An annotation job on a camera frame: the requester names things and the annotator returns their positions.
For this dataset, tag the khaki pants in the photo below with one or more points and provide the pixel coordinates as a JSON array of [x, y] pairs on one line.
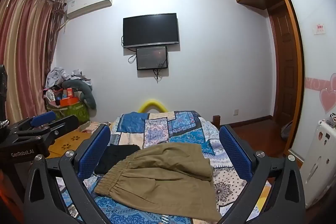
[[162, 176]]

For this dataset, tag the yellow wooden stool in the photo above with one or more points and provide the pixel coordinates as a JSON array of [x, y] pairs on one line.
[[71, 141]]

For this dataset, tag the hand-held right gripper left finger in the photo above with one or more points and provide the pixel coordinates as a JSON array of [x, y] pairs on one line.
[[94, 153]]

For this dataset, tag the small white fridge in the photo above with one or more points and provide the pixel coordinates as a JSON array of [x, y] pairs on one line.
[[317, 161]]

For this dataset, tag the yellow foam tube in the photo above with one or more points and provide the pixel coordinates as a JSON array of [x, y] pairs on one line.
[[152, 102]]

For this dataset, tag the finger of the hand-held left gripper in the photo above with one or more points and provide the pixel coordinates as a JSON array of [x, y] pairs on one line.
[[65, 123], [43, 118]]

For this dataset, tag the black wall television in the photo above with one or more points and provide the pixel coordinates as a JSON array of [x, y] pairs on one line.
[[151, 29]]

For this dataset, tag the white air conditioner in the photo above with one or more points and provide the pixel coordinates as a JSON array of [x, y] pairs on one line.
[[88, 2]]

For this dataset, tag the pink striped curtain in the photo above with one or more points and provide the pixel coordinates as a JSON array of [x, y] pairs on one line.
[[23, 50]]

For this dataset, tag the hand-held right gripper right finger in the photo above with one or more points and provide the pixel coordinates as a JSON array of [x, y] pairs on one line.
[[236, 153]]

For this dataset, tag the small black wall monitor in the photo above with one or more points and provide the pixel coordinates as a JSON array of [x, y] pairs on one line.
[[151, 58]]

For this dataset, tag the orange yellow blanket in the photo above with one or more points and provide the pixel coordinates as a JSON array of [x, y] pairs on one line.
[[268, 188]]

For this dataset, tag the black cloth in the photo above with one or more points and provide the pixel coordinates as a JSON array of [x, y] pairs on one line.
[[115, 158]]

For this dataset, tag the pile of grey clothes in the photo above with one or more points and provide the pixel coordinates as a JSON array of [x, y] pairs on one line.
[[56, 75]]

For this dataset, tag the orange box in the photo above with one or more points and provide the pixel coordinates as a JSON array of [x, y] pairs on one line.
[[69, 100]]

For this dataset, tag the blue patchwork printed blanket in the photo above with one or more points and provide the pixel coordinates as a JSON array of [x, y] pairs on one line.
[[181, 124]]

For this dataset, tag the grey bag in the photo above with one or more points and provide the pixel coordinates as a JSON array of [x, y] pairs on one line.
[[287, 130]]

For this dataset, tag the brown wooden bed post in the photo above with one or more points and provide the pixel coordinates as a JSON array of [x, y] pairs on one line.
[[215, 121]]

